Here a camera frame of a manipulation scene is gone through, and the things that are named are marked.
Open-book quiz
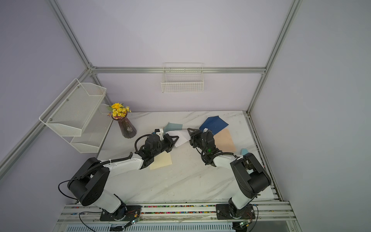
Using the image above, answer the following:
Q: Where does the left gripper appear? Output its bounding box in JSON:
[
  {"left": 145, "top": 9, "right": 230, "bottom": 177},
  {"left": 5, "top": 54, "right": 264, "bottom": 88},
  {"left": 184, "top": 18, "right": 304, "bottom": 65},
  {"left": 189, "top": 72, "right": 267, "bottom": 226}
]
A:
[{"left": 153, "top": 134, "right": 179, "bottom": 158}]

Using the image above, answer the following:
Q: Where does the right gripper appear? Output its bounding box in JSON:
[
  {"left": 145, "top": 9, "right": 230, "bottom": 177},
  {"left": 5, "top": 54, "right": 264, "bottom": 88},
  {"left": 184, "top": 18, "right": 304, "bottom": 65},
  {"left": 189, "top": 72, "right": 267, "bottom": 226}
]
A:
[{"left": 188, "top": 128, "right": 208, "bottom": 154}]

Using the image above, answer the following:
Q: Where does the red bordered letter paper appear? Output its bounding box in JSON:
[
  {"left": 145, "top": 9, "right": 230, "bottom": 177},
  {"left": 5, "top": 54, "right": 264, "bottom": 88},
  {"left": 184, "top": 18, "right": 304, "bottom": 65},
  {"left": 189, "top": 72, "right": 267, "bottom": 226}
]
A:
[{"left": 167, "top": 130, "right": 190, "bottom": 148}]

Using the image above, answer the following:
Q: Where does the teal envelope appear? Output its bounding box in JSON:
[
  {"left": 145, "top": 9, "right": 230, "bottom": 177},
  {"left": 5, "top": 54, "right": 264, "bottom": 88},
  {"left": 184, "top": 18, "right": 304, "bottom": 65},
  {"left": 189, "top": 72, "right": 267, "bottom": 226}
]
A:
[{"left": 163, "top": 122, "right": 183, "bottom": 133}]

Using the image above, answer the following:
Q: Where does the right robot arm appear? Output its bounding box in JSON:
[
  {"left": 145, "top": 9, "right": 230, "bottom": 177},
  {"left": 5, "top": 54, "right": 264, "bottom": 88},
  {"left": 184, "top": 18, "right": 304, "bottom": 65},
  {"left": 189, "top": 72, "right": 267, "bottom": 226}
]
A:
[{"left": 187, "top": 128, "right": 271, "bottom": 219}]

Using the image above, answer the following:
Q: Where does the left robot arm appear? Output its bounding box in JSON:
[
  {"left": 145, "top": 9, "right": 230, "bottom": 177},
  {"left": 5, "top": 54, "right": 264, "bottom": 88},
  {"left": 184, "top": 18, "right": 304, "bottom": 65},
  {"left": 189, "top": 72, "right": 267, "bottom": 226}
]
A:
[{"left": 67, "top": 132, "right": 179, "bottom": 220}]

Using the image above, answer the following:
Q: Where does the dark blue envelope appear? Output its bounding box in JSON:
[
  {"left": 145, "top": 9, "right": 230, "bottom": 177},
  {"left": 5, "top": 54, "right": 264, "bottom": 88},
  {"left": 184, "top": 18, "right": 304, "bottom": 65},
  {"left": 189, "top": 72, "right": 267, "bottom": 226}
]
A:
[{"left": 199, "top": 116, "right": 229, "bottom": 135}]

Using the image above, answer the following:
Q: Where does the cream paper sheet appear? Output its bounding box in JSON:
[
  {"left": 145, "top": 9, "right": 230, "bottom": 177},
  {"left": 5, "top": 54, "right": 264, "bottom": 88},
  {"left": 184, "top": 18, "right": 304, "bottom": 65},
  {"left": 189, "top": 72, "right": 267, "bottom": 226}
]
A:
[{"left": 149, "top": 151, "right": 173, "bottom": 170}]

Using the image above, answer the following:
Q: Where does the peach paper sheet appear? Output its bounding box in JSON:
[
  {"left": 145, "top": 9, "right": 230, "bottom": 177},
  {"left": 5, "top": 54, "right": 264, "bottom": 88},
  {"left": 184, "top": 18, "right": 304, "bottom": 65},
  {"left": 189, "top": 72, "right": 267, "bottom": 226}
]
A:
[{"left": 214, "top": 128, "right": 236, "bottom": 153}]

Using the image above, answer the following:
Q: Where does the dark glass vase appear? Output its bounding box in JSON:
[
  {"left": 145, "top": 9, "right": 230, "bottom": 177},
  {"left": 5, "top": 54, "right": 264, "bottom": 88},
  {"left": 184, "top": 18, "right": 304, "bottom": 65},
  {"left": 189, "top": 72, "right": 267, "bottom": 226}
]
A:
[{"left": 117, "top": 117, "right": 137, "bottom": 139}]

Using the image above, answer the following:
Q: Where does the small light blue object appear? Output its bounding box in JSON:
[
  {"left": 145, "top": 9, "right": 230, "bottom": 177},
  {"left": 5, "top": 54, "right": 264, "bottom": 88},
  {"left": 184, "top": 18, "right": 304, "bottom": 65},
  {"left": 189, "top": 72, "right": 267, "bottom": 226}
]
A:
[{"left": 241, "top": 148, "right": 249, "bottom": 156}]

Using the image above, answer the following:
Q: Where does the yellow flower bouquet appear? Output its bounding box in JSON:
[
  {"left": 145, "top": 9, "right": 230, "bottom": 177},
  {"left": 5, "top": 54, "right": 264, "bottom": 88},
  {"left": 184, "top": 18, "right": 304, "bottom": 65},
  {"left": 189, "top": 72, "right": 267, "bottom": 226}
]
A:
[{"left": 108, "top": 103, "right": 131, "bottom": 120}]

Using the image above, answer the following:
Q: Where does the white mesh two-tier shelf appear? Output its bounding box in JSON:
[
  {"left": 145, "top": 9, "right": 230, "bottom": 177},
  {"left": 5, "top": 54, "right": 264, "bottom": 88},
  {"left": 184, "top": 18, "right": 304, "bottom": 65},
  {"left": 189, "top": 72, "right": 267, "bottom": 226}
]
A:
[{"left": 39, "top": 79, "right": 113, "bottom": 153}]

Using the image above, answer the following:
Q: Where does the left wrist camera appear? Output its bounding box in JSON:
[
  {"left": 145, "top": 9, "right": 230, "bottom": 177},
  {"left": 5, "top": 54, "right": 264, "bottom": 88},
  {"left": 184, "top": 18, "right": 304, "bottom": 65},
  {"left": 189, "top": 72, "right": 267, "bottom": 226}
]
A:
[{"left": 153, "top": 129, "right": 164, "bottom": 141}]

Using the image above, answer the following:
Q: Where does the white wire wall basket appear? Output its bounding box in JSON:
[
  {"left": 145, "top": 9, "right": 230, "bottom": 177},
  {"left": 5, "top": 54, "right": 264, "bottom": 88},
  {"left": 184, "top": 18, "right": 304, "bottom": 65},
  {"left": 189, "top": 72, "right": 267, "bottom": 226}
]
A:
[{"left": 161, "top": 62, "right": 204, "bottom": 93}]

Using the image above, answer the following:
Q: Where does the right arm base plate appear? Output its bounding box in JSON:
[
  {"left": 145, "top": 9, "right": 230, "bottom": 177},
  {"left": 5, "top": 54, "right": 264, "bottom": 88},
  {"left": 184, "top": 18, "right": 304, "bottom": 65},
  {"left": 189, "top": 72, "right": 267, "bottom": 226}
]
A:
[{"left": 215, "top": 204, "right": 256, "bottom": 220}]

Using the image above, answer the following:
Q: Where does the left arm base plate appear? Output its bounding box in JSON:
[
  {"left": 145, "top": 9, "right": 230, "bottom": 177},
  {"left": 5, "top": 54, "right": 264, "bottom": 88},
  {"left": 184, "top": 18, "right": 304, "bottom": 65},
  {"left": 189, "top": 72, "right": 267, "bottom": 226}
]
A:
[{"left": 100, "top": 205, "right": 142, "bottom": 221}]

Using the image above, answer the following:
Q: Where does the aluminium front rail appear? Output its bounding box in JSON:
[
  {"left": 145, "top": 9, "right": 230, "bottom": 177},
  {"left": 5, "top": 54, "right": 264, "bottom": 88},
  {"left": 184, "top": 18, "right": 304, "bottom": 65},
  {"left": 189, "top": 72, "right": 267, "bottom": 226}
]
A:
[{"left": 53, "top": 201, "right": 302, "bottom": 232}]

